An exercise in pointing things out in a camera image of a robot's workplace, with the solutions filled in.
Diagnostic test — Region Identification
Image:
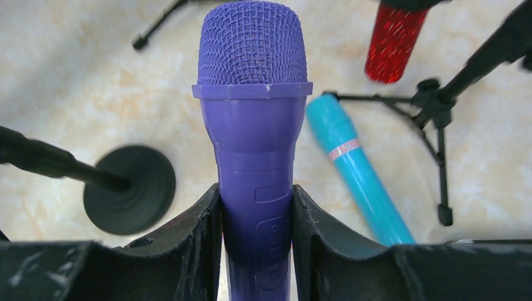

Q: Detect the black round-base mic stand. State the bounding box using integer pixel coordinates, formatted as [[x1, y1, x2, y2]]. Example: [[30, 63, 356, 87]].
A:
[[1, 127, 176, 236]]

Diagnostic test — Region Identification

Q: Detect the black shock-mount tripod stand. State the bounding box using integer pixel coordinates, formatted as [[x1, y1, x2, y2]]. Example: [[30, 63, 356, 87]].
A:
[[330, 0, 531, 226]]

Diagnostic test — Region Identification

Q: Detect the red glitter microphone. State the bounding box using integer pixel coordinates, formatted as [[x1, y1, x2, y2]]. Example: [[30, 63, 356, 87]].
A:
[[364, 2, 428, 84]]

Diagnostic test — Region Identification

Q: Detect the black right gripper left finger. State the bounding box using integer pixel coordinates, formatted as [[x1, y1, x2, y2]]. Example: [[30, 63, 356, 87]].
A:
[[1, 185, 221, 300]]

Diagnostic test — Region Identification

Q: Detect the teal toy microphone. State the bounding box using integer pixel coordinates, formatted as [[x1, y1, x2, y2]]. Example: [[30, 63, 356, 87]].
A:
[[306, 94, 415, 246]]

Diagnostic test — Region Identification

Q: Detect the purple toy microphone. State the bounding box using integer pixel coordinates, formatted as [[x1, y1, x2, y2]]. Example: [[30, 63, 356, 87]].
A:
[[192, 1, 313, 300]]

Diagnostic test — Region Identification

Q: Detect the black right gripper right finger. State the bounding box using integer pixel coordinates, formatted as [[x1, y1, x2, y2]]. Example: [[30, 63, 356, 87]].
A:
[[292, 185, 531, 301]]

